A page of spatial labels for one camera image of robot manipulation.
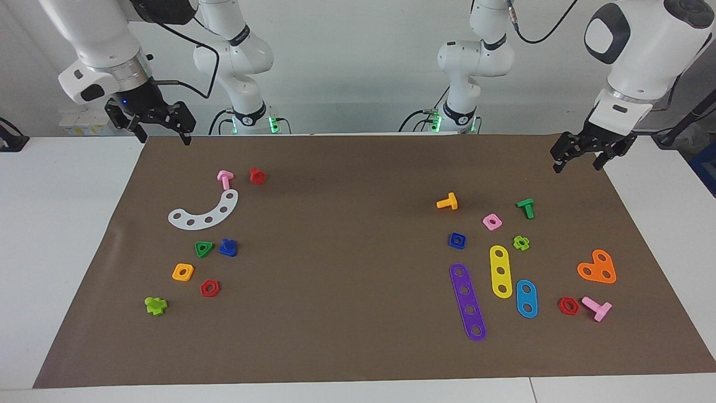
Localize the black stand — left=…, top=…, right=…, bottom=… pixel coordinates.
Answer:
left=652, top=90, right=716, bottom=149

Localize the white curved perforated plate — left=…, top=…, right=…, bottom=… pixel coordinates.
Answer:
left=168, top=189, right=239, bottom=231

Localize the brown table mat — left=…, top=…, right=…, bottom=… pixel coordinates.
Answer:
left=32, top=133, right=716, bottom=389

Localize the blue two-hole plate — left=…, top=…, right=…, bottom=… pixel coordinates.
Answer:
left=515, top=279, right=539, bottom=319

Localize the black left base cable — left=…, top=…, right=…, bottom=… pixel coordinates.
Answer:
left=398, top=109, right=442, bottom=133

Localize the white small box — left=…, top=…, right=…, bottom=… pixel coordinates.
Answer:
left=59, top=109, right=121, bottom=136

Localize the yellow three-hole plate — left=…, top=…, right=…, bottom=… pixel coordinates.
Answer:
left=489, top=245, right=514, bottom=299

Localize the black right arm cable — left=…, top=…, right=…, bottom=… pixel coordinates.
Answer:
left=152, top=17, right=220, bottom=100

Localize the black base cable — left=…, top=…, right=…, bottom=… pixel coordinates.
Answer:
left=398, top=109, right=442, bottom=133
left=209, top=108, right=233, bottom=135

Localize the blue crate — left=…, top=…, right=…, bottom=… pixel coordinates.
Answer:
left=689, top=140, right=716, bottom=198

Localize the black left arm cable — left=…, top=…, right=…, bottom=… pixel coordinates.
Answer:
left=506, top=0, right=580, bottom=45

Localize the orange heart-shaped plate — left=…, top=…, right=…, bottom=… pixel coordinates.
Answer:
left=577, top=249, right=617, bottom=285

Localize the black device on table edge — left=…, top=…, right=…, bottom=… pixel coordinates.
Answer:
left=0, top=118, right=30, bottom=153

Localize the black right base cable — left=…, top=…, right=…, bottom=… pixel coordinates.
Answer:
left=209, top=108, right=233, bottom=135

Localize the purple four-hole plate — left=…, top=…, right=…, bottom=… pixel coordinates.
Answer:
left=449, top=263, right=487, bottom=342

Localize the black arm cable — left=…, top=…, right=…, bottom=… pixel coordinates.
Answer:
left=152, top=17, right=220, bottom=100
left=506, top=0, right=580, bottom=45

